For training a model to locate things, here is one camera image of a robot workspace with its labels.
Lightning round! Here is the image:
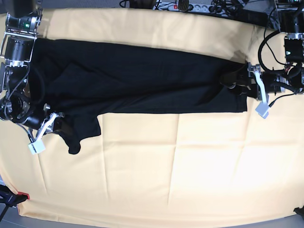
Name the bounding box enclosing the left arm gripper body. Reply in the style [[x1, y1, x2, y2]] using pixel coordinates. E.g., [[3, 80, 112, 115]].
[[248, 63, 286, 100]]

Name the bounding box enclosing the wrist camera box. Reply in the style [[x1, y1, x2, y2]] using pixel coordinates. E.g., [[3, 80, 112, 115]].
[[255, 102, 270, 119], [28, 140, 46, 155]]

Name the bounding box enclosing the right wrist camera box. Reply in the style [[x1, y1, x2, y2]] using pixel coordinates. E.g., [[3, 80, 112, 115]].
[[28, 140, 46, 155]]

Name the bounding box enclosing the white power strip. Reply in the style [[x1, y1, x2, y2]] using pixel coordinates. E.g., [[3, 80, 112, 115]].
[[152, 0, 228, 15]]

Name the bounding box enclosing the black T-shirt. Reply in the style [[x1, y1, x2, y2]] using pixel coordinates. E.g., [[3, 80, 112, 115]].
[[29, 38, 247, 154]]

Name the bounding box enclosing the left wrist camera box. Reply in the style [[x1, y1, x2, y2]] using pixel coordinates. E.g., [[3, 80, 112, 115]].
[[255, 102, 270, 119]]

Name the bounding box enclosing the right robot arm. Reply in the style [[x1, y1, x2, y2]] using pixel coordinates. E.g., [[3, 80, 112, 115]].
[[0, 0, 73, 141]]

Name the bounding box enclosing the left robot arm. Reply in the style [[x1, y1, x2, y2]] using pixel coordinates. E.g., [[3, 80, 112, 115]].
[[220, 0, 304, 102]]

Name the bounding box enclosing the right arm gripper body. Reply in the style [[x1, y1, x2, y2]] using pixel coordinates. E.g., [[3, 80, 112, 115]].
[[22, 110, 64, 133]]

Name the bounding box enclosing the black red table clamp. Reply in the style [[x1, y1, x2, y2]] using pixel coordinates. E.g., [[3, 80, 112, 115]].
[[0, 185, 29, 207]]

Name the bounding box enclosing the yellow table cloth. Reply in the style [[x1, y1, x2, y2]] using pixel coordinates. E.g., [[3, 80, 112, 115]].
[[0, 8, 304, 228]]

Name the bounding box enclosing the black box on floor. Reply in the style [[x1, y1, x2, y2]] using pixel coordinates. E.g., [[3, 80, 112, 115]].
[[235, 9, 268, 27]]

